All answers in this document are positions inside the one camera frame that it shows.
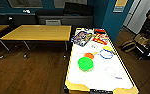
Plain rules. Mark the green plastic bowl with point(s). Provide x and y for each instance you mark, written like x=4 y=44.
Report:
x=85 y=63

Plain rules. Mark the colourful items pile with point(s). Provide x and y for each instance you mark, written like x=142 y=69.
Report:
x=81 y=36

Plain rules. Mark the small orange bowl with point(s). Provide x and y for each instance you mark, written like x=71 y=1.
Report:
x=89 y=55

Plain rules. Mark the red orange snack box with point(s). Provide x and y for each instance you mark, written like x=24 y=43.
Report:
x=100 y=38

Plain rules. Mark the blue rimmed white bowl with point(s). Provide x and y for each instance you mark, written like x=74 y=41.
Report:
x=101 y=54

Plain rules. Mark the grey low cabinet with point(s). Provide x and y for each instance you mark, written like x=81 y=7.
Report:
x=62 y=20

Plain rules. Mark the wooden office table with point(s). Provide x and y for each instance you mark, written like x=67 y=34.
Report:
x=37 y=32

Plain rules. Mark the brown bag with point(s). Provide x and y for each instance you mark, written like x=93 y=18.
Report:
x=128 y=45

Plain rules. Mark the cardboard box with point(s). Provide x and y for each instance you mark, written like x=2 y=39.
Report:
x=142 y=40

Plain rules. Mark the yellow wall sign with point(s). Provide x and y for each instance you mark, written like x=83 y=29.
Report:
x=121 y=4

